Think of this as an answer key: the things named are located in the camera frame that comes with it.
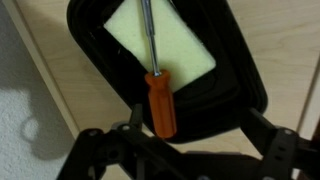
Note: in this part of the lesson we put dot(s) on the yellow sponge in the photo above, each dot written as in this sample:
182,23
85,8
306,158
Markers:
180,50

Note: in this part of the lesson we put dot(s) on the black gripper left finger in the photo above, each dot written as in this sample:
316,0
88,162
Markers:
100,150

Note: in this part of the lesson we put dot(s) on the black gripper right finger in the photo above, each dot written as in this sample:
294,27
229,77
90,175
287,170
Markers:
280,146

